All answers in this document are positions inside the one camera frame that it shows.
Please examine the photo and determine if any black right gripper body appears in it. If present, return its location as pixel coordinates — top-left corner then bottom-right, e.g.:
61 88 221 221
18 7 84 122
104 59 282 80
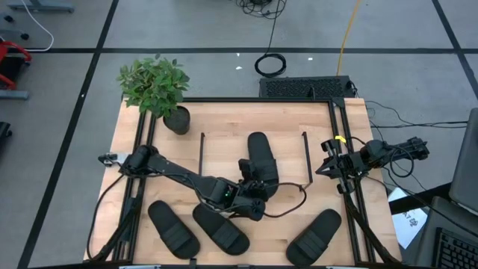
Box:
320 138 365 196

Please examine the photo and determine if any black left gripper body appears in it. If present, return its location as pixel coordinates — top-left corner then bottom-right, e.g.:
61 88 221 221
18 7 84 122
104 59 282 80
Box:
241 178 276 202

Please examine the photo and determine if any black rubber slide sandal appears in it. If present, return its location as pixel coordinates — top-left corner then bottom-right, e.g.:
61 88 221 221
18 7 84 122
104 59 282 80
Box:
246 131 280 199
192 203 251 256
285 208 343 267
147 200 202 260

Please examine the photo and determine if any black desk leg bar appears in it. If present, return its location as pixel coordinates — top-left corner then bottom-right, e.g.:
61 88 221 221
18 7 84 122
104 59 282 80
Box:
388 182 453 216

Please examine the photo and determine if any black perforated computer case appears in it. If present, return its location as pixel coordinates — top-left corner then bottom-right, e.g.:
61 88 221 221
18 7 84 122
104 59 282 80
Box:
258 75 356 100

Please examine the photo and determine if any white paper sheet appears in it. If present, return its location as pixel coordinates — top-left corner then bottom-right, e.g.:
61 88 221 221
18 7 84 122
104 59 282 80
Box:
387 186 429 250

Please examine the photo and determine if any dark grey side desk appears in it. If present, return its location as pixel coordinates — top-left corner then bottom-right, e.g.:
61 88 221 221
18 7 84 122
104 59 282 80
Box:
414 196 478 269

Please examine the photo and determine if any grey monitor back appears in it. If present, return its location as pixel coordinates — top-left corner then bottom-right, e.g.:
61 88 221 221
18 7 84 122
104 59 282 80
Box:
447 107 478 217

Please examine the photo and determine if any green potted plant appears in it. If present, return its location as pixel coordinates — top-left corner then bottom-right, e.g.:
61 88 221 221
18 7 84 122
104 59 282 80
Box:
116 52 192 136

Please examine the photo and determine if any black keyboard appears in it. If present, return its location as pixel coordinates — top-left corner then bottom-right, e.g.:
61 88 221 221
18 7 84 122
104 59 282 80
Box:
432 226 478 269

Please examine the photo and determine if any black chair part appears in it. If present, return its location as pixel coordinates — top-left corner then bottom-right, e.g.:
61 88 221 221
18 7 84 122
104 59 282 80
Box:
0 121 13 149

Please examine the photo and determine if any red and black cart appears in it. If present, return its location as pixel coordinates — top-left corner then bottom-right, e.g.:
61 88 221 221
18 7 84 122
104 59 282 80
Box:
0 39 34 101

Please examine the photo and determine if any grey desk foot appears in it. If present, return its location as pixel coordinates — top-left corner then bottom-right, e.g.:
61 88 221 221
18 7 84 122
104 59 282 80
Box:
6 0 75 14

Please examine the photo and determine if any wooden shelf with black frame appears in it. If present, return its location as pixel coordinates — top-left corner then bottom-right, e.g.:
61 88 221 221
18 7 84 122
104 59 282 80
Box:
199 130 314 191

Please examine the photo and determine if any black left wrist camera cable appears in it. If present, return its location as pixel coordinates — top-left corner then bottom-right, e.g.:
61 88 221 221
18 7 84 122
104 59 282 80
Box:
261 182 308 219

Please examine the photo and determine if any black aluminium table frame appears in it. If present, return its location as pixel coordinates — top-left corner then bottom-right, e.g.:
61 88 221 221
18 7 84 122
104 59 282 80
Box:
84 96 403 267

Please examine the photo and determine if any thin black floor cable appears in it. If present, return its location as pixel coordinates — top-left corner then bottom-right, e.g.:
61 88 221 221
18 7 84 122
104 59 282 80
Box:
364 99 470 130

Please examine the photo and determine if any coiled black cable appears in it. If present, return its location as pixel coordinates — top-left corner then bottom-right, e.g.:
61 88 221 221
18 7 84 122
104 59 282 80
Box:
254 52 288 79

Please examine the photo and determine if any yellow hanging cable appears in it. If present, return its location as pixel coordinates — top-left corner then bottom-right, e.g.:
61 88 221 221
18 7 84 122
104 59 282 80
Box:
335 0 363 77

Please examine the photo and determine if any tangled black cable bundle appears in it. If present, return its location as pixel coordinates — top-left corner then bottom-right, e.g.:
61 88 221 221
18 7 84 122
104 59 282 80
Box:
235 0 288 19

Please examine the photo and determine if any black frame power cable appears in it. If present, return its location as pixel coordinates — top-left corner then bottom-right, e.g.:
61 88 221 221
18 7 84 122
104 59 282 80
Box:
86 172 130 262

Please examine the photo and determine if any white floor cable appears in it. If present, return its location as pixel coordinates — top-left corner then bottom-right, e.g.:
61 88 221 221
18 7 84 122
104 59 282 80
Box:
20 0 55 53

